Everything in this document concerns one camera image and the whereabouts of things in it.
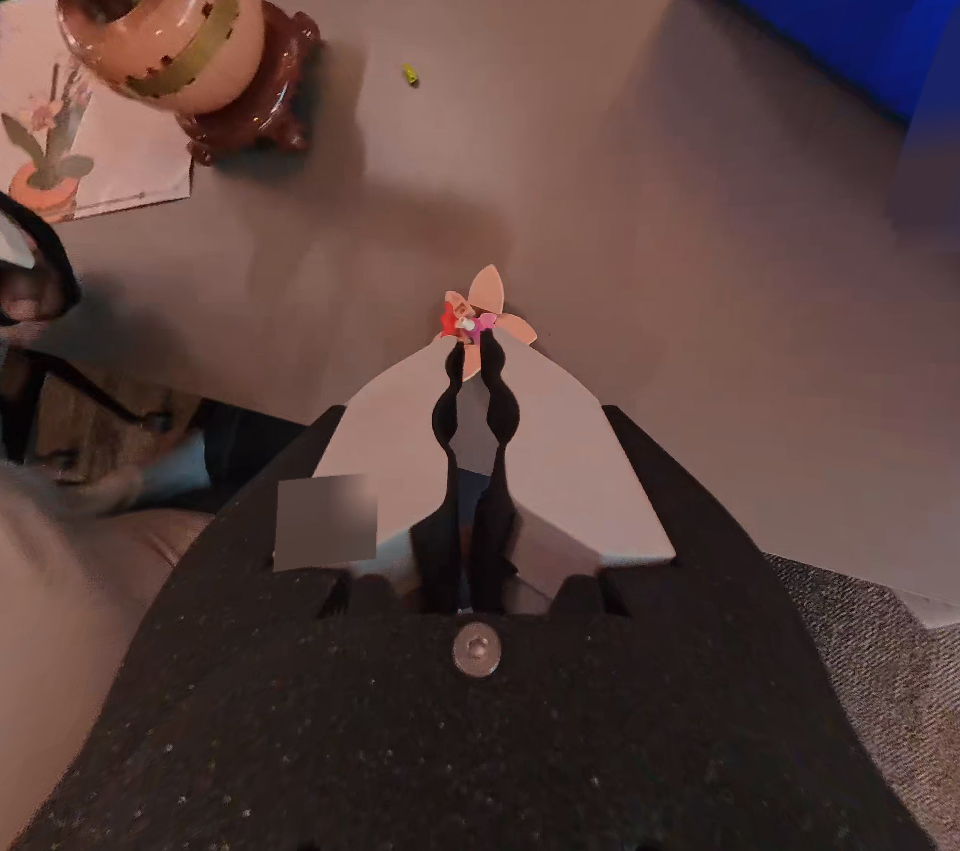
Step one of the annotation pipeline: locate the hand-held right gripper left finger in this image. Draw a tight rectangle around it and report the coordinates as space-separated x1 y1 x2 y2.
311 339 462 614

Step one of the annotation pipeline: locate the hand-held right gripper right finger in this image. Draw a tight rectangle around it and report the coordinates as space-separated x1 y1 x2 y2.
471 332 678 614

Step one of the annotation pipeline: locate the cream pink toy brick flower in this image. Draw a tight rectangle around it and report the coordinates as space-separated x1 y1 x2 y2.
437 264 540 383

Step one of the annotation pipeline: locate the toy brick orchid plant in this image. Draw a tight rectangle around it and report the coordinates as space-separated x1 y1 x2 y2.
0 0 325 167

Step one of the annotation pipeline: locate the person's left hand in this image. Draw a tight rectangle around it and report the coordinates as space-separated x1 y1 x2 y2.
0 275 50 326

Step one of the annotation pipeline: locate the black chair base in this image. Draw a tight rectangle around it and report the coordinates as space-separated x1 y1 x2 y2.
0 341 177 470

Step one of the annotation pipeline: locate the orchid instruction booklet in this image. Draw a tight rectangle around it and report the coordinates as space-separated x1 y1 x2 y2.
0 0 195 224

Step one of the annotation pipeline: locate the person's leg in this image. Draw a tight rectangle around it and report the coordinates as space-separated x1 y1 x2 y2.
0 468 222 851

